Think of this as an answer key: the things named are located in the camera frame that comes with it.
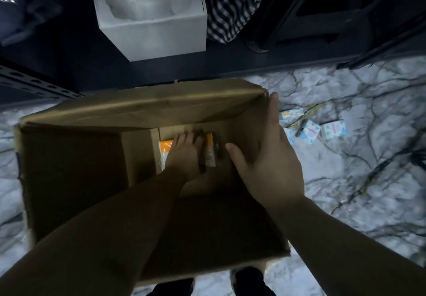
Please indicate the person's left hand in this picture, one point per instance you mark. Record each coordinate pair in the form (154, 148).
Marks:
(184, 159)

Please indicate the person's right hand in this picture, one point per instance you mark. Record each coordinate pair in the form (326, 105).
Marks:
(276, 176)

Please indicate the orange-topped tissue pack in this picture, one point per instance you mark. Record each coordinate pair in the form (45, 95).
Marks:
(164, 146)

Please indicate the black metal shelving rack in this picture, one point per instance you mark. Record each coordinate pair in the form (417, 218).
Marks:
(233, 62)

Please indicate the brown cardboard box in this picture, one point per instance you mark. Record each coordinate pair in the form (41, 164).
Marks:
(83, 112)

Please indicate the person's left forearm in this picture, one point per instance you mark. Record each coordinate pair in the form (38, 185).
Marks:
(100, 239)

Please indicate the person's right forearm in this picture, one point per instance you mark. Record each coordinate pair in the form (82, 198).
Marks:
(349, 255)

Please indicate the person's black trousers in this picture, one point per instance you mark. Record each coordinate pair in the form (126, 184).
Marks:
(253, 282)

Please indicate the white box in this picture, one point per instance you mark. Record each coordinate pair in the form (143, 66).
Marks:
(149, 36)

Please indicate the black mesh basket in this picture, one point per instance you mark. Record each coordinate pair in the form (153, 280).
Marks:
(229, 12)

